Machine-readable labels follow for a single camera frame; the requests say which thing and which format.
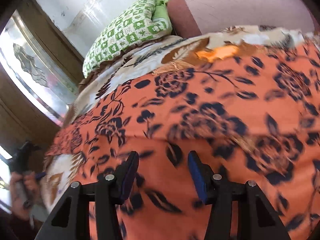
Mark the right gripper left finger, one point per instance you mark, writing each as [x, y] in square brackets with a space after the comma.
[69, 219]

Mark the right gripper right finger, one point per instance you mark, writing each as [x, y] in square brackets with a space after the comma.
[257, 219]

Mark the orange floral garment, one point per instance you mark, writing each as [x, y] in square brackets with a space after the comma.
[164, 205]

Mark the person's left hand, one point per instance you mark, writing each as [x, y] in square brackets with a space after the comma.
[32, 188]

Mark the leaf pattern fleece blanket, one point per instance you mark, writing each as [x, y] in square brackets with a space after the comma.
[150, 55]

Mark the wooden door with glass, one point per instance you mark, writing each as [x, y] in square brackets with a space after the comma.
[40, 73]

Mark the green checkered pillow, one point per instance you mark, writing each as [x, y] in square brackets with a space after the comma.
[144, 21]

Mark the pink bolster pillow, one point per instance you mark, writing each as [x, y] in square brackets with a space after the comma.
[192, 18]

